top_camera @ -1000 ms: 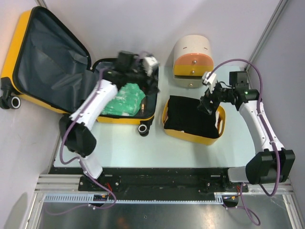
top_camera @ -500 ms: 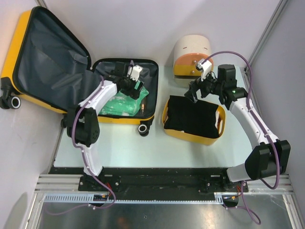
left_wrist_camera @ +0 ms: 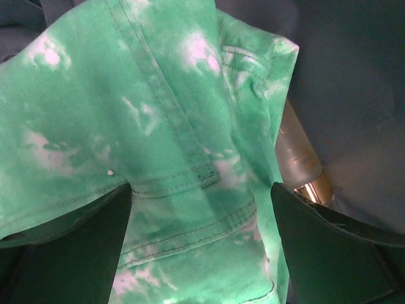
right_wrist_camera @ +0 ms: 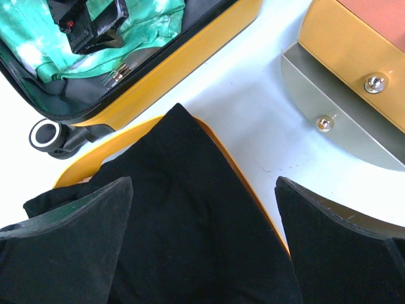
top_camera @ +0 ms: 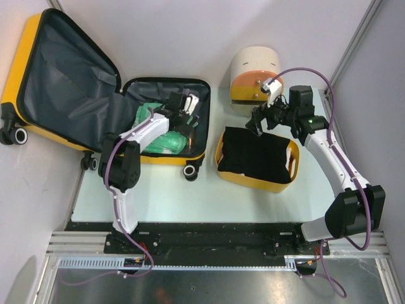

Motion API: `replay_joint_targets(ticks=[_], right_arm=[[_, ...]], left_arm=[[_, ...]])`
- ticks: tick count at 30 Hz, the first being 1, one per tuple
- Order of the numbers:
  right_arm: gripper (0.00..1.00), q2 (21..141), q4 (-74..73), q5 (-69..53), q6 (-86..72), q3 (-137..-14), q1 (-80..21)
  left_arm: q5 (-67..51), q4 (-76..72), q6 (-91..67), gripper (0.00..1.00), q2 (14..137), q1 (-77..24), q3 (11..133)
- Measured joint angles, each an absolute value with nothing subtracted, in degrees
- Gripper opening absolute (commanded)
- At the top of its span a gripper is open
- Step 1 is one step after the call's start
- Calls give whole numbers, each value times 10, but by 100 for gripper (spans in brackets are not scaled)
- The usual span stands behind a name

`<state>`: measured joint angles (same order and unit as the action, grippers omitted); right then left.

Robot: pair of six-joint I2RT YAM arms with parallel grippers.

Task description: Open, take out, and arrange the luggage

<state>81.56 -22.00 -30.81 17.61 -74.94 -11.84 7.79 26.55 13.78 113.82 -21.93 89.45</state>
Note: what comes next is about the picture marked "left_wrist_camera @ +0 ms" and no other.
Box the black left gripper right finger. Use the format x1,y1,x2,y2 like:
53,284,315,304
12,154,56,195
271,182,404,303

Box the frosted gold spray bottle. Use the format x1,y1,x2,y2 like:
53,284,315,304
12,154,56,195
275,101,333,207

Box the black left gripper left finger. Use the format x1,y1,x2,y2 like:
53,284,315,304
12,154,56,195
1,184,132,303

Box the green white packet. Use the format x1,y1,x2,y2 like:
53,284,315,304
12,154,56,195
1,1,299,303

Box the yellow Pikachu suitcase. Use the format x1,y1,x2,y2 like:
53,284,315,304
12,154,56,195
1,1,404,236

